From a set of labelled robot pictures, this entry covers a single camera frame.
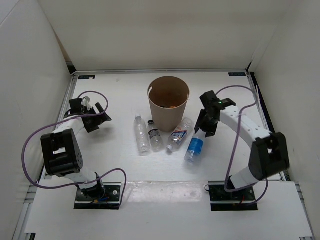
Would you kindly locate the aluminium frame rail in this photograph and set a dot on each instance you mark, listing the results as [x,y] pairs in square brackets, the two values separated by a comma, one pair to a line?
[74,72]

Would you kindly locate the white-blue label plastic bottle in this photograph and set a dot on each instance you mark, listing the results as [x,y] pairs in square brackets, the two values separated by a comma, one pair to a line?
[178,136]

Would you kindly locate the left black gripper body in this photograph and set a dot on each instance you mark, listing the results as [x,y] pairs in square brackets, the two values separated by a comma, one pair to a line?
[90,125]

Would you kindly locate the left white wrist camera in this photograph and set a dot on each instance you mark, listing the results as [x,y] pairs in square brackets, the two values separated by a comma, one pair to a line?
[86,102]

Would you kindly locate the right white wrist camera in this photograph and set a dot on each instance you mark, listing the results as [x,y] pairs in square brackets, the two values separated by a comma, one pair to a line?
[227,102]

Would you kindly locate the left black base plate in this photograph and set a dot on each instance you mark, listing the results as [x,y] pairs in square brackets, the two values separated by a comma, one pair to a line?
[109,199]

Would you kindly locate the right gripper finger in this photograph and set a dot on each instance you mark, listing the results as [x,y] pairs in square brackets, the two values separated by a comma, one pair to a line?
[211,131]
[199,122]

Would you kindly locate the blue-label blue-cap plastic bottle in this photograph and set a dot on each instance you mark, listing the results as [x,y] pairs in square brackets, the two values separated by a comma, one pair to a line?
[195,147]

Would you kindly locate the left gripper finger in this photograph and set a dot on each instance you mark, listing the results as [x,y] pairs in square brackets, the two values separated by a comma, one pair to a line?
[99,107]
[104,118]

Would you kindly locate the brown paper bin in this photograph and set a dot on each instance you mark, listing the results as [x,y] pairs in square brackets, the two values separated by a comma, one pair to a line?
[168,97]

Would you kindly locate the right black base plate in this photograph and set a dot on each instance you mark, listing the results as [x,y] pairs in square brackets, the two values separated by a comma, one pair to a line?
[238,201]

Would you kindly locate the black-label plastic bottle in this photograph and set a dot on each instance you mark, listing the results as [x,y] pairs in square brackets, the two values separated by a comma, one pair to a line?
[155,138]

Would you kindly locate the clear white-cap plastic bottle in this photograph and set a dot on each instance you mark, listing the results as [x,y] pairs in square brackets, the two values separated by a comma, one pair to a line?
[141,135]

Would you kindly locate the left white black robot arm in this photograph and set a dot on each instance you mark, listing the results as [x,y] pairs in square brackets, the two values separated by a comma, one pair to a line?
[62,154]

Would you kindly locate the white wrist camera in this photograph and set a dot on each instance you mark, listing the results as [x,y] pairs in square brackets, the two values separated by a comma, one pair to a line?
[86,102]
[227,102]

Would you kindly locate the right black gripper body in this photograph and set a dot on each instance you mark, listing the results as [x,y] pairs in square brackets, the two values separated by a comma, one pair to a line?
[209,121]

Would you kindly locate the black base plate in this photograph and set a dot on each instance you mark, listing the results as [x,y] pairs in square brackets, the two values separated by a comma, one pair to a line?
[109,199]
[238,201]

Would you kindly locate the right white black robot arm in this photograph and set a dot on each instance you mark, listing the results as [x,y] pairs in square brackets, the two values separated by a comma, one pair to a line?
[268,151]

